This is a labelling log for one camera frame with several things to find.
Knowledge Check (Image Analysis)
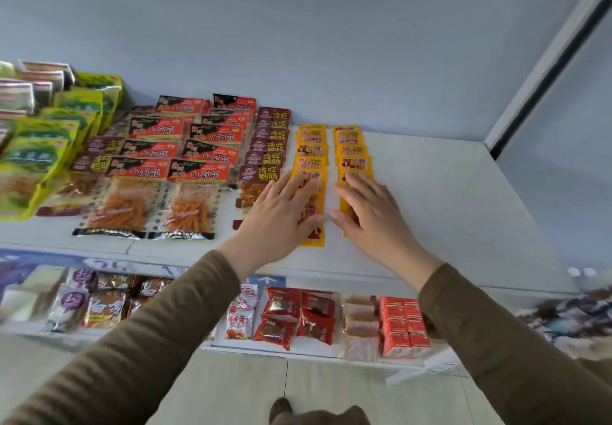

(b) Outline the person's right hand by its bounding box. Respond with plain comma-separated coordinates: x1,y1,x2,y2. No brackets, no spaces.
330,171,446,292

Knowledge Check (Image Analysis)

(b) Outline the person's left hand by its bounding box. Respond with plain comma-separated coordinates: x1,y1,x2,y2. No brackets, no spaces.
217,171,328,282

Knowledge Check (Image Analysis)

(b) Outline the white metal shelf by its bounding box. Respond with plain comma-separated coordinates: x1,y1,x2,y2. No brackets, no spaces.
0,0,612,425

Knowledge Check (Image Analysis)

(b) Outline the black red noodle snack packet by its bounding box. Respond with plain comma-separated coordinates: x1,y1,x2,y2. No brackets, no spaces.
129,116,185,140
72,157,171,240
200,113,249,130
155,96,211,115
147,158,230,241

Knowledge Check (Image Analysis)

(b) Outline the row of white red snacks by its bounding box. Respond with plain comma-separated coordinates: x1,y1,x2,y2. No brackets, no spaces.
208,284,259,342

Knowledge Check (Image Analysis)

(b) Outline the row of orange clear snacks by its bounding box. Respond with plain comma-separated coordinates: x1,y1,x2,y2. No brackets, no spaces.
289,125,375,248

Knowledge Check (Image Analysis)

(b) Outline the pile of black red snacks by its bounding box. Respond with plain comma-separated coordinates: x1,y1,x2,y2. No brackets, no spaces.
118,94,258,166

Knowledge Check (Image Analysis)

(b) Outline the stack of maroon snacks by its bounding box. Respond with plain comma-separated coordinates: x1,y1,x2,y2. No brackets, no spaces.
244,106,291,168

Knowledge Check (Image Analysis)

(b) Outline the row of orange noodle snacks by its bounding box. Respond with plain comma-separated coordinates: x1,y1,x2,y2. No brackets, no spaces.
84,272,173,330

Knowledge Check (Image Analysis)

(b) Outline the white purple snack packet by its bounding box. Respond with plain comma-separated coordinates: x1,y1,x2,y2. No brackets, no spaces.
45,285,89,334
66,268,99,292

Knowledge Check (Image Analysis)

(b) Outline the pile of yellow snack packets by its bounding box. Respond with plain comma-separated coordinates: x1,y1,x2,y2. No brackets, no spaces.
0,71,124,162

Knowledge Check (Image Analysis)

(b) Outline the pile of red snack packets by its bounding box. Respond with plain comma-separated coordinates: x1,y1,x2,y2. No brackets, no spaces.
0,60,77,153

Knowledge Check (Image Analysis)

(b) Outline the person's left forearm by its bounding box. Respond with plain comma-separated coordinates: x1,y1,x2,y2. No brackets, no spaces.
0,250,242,425

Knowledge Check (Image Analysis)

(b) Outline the person's right forearm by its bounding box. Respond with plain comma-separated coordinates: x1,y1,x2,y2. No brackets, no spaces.
418,263,612,425

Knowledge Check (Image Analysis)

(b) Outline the person's brown shoe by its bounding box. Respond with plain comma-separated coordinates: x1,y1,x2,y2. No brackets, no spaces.
269,397,293,424

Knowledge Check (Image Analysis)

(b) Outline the hanging strip of black packets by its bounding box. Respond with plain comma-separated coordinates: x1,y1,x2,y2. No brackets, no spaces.
518,288,612,359

